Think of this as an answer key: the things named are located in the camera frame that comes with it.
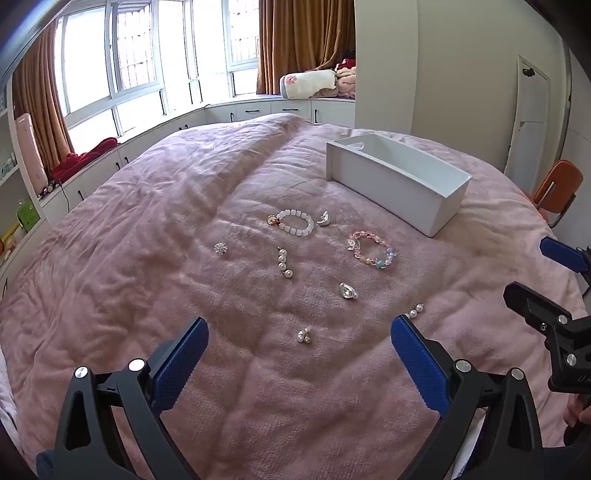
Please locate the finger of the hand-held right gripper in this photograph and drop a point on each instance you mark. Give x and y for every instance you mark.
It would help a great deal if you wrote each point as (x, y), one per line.
(531, 302)
(561, 253)

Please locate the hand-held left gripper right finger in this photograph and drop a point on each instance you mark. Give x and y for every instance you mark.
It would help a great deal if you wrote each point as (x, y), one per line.
(422, 364)

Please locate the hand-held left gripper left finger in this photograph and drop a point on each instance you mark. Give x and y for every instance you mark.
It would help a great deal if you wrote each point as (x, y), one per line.
(182, 357)

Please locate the short pearl strand earring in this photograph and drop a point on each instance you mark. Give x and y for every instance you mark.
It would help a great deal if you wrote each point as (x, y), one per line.
(413, 314)

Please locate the silver heart charm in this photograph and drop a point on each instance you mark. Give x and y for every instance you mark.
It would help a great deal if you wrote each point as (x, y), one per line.
(347, 291)

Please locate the silver flower stud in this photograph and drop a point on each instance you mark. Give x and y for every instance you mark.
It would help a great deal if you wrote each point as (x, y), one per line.
(222, 248)

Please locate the pearl cluster earring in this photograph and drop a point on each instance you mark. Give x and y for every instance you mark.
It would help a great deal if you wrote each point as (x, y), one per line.
(303, 337)

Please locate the pearl drop earring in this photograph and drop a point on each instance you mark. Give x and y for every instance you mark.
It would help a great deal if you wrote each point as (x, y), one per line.
(289, 274)

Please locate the white rectangular storage box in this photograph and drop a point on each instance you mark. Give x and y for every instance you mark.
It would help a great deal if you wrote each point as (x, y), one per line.
(406, 194)

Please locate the silver moon charm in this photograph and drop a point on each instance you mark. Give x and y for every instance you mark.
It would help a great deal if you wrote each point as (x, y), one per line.
(323, 220)

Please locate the person's right hand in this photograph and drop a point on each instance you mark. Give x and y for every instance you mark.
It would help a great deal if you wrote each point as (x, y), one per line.
(579, 413)

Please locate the orange chair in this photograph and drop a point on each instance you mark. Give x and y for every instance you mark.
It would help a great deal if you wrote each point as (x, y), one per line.
(558, 180)

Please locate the person's dark blue clothing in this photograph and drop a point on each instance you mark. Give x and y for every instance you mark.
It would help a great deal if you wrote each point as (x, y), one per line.
(565, 464)

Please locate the pink fleece blanket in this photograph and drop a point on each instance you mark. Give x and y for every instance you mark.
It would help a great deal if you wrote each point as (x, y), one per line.
(184, 230)

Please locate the white door panel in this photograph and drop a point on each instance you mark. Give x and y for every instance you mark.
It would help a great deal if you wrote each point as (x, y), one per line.
(531, 101)

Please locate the green box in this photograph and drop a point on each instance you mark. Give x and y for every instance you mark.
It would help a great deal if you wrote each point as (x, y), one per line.
(27, 214)

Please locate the red cushion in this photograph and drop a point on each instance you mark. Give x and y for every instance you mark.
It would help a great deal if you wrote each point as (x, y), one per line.
(83, 159)

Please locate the pink board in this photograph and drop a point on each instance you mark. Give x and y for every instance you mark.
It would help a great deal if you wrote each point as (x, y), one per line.
(30, 152)

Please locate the white window seat cabinets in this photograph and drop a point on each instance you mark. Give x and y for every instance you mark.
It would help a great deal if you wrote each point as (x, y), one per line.
(258, 110)

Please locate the pile of plush toys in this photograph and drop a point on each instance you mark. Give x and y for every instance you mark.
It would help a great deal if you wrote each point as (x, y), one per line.
(345, 78)

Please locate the brown curtain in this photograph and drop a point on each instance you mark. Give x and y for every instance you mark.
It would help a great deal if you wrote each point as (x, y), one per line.
(304, 41)
(41, 101)

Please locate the white roll pillow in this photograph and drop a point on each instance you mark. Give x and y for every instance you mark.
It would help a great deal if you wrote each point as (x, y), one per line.
(307, 83)

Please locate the white framed bay window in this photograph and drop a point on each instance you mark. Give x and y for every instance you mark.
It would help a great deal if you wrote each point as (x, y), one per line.
(138, 55)

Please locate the white wall shelf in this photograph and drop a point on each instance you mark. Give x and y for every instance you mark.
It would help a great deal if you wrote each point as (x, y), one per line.
(9, 194)

